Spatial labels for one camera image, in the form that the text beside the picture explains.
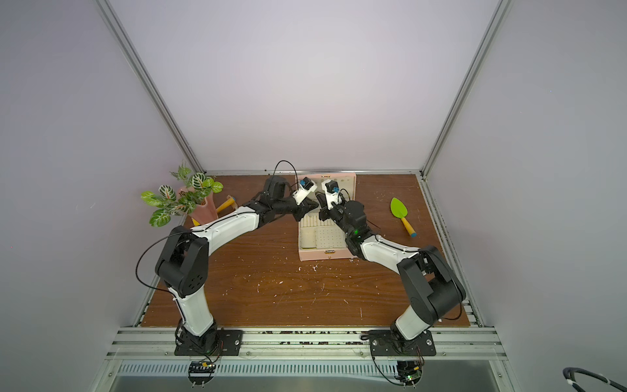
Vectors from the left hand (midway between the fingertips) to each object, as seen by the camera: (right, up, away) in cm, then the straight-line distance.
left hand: (317, 202), depth 87 cm
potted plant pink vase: (-45, +1, -3) cm, 45 cm away
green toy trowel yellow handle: (+37, -5, +20) cm, 42 cm away
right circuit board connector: (+28, -50, -17) cm, 59 cm away
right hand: (+2, +6, -5) cm, 8 cm away
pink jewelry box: (0, -14, +3) cm, 14 cm away
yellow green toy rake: (-39, 0, +19) cm, 43 cm away
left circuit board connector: (-35, -51, -15) cm, 64 cm away
